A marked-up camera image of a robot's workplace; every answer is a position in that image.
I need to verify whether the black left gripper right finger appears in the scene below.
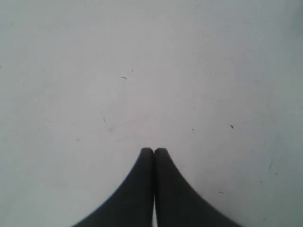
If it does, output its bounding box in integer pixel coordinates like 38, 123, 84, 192
154, 148, 239, 227

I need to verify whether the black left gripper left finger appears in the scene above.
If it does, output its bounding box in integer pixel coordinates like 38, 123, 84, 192
77, 148, 154, 227

